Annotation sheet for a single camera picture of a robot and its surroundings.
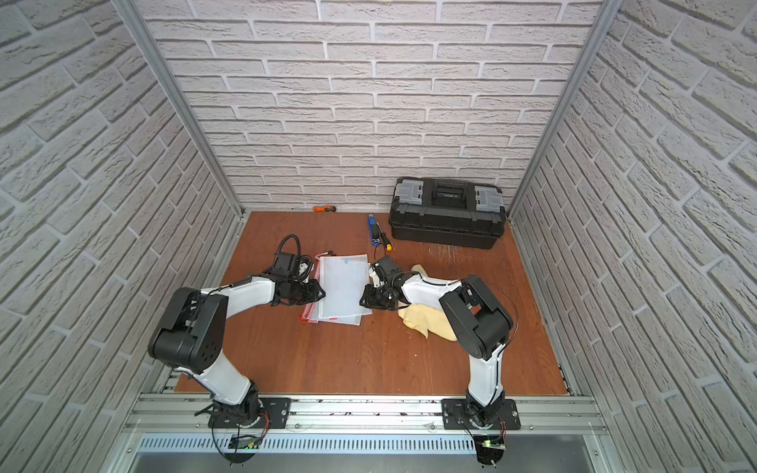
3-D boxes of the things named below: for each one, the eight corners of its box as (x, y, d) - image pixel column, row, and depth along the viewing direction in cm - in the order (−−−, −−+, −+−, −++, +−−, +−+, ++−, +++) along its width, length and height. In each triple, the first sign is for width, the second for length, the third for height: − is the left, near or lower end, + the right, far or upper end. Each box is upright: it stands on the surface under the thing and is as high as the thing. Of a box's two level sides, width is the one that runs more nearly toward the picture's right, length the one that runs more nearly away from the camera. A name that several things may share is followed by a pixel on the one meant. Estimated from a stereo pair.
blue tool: (371, 247, 110) (371, 242, 107) (367, 219, 119) (367, 214, 116) (381, 246, 110) (381, 241, 108) (376, 218, 119) (376, 213, 117)
